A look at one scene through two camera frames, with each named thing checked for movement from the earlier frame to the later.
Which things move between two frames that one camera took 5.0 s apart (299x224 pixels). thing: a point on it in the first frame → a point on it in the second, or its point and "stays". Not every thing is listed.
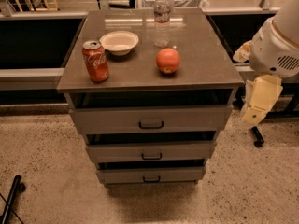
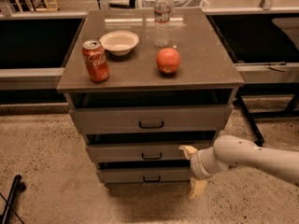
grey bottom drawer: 151,175 stays
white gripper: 270,54 → 196,165
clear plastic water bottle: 162,12 stays
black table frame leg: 289,89 stays
